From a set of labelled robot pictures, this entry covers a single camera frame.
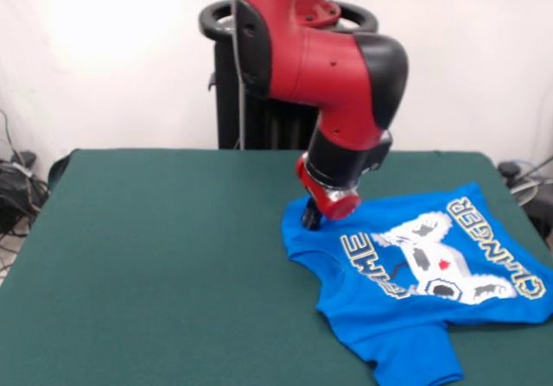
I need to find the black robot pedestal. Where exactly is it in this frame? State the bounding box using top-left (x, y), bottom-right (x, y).
top-left (199, 0), bottom-right (379, 150)

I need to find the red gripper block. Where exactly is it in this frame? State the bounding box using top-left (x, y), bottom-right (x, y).
top-left (296, 156), bottom-right (362, 231)

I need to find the black cable tangle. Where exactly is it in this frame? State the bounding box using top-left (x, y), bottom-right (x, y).
top-left (0, 109), bottom-right (51, 237)
top-left (496, 155), bottom-right (553, 243)

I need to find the dark green table cloth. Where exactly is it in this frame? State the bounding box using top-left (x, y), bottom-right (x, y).
top-left (0, 148), bottom-right (553, 386)

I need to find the blue printed t-shirt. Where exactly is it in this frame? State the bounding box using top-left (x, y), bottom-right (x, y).
top-left (280, 181), bottom-right (553, 386)

